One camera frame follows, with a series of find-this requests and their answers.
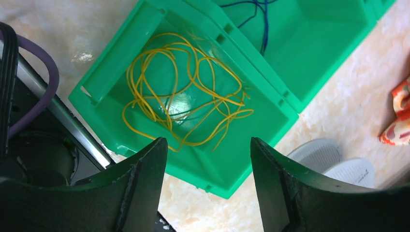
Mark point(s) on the floral orange cloth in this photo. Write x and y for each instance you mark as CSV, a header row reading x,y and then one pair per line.
x,y
398,132

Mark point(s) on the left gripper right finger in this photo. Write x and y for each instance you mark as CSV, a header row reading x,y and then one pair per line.
x,y
294,198

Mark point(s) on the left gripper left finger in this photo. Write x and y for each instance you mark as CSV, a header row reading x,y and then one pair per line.
x,y
122,198

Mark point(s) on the green plastic compartment bin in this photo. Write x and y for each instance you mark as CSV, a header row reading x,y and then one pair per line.
x,y
210,74

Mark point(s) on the grey plastic cable spool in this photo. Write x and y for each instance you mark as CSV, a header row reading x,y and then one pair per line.
x,y
325,156

